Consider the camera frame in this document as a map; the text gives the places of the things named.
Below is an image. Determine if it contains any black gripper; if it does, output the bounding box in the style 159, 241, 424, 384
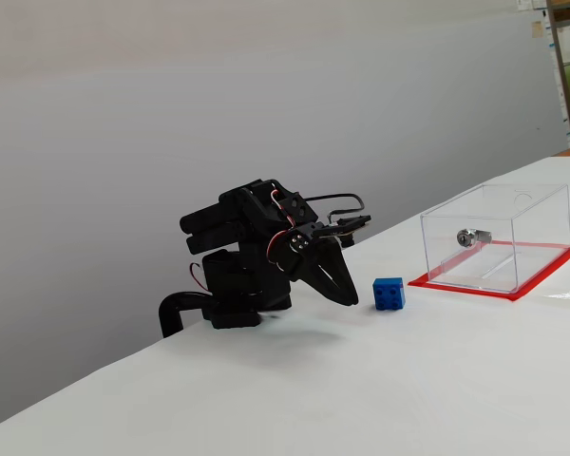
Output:
267, 220, 360, 308

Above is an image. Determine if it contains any red tape frame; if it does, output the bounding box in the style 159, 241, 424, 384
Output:
407, 242, 570, 302

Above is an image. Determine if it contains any red white wrist servo wire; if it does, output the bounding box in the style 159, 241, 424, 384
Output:
267, 188, 298, 267

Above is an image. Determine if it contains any transparent acrylic box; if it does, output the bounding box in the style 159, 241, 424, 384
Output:
419, 182, 570, 295

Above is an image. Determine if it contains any black table clamp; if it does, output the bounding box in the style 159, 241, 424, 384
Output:
158, 290, 215, 339

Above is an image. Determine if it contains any silver cam lock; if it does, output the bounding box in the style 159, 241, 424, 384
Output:
456, 227, 493, 249

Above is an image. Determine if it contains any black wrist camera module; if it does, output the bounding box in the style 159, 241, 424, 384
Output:
312, 214, 373, 249

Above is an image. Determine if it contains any red white base servo wire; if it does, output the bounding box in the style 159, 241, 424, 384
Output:
188, 262, 209, 292

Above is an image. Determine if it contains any metal shelf frame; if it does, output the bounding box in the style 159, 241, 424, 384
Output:
545, 0, 570, 148

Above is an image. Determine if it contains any black camera cable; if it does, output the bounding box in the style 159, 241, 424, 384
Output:
306, 192, 366, 224

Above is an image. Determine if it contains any blue lego brick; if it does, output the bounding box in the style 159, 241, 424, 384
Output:
371, 276, 406, 313

